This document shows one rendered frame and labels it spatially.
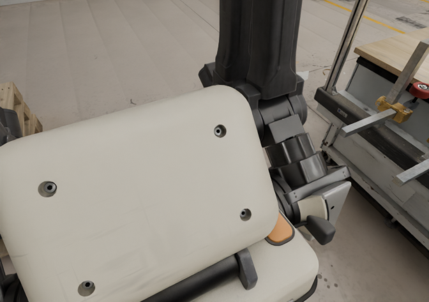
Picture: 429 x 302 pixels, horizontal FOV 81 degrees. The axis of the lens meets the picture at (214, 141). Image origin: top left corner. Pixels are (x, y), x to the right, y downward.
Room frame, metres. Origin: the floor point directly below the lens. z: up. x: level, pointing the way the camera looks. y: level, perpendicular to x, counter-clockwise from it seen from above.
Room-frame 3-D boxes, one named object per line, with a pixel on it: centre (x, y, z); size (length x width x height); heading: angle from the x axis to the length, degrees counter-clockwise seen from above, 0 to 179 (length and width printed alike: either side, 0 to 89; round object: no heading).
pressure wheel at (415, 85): (0.90, -0.88, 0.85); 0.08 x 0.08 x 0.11
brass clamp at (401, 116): (0.87, -0.78, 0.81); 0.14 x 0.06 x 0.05; 26
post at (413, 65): (0.89, -0.77, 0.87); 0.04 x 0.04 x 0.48; 26
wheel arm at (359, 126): (0.81, -0.70, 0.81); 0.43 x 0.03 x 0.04; 116
